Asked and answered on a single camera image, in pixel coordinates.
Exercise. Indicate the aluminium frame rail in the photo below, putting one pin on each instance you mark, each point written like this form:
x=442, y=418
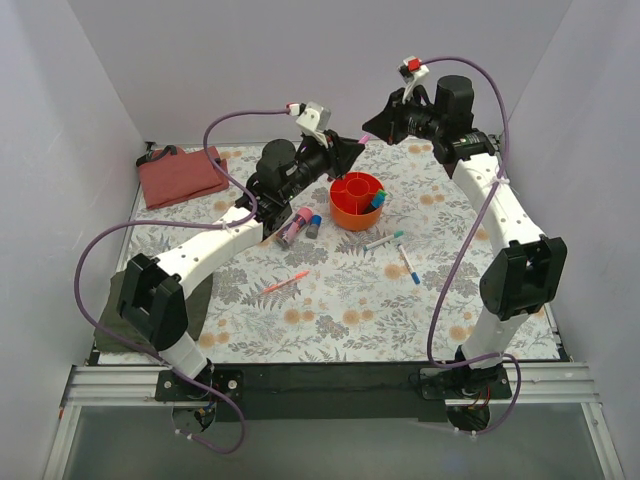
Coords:
x=156, y=386

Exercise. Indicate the pink capped pen tube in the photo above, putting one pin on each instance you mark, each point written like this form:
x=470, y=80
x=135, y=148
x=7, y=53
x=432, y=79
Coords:
x=288, y=233

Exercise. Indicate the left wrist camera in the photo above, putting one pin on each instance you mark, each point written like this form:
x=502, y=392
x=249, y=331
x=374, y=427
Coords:
x=312, y=119

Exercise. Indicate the floral table mat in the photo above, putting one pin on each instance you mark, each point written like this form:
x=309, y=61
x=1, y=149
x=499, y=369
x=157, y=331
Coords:
x=358, y=305

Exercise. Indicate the red folded cloth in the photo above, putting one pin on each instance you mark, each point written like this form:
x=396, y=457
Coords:
x=171, y=176

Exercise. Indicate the orange round organizer container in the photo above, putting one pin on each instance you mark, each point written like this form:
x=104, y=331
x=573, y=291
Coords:
x=350, y=198

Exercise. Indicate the teal capped white marker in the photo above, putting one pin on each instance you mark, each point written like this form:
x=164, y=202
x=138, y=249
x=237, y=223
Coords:
x=383, y=240

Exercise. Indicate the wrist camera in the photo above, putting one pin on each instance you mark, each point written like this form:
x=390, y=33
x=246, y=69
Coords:
x=312, y=119
x=413, y=72

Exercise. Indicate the orange pen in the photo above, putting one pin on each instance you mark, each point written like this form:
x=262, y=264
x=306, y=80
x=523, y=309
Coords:
x=286, y=282

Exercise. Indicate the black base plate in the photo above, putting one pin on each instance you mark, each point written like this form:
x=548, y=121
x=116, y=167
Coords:
x=354, y=390

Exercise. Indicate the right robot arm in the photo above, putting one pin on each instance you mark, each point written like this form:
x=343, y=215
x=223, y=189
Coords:
x=527, y=265

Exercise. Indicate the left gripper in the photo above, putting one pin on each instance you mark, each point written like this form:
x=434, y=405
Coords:
x=331, y=154

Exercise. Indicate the blue black highlighter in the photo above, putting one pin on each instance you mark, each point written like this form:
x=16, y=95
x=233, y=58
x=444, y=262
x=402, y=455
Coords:
x=377, y=201

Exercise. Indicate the blue grey glue stick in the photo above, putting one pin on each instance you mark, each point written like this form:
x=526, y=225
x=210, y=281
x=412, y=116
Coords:
x=313, y=227

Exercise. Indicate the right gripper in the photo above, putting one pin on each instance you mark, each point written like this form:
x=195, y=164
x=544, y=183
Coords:
x=396, y=120

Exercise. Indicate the dark green cloth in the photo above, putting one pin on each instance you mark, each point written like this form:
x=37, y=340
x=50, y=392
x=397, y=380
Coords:
x=196, y=304

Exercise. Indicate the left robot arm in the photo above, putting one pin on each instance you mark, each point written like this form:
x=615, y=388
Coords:
x=154, y=291

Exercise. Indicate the blue capped white marker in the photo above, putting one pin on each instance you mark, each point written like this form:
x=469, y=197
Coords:
x=414, y=275

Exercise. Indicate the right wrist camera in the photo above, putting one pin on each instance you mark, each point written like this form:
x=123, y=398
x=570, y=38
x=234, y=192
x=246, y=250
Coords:
x=413, y=72

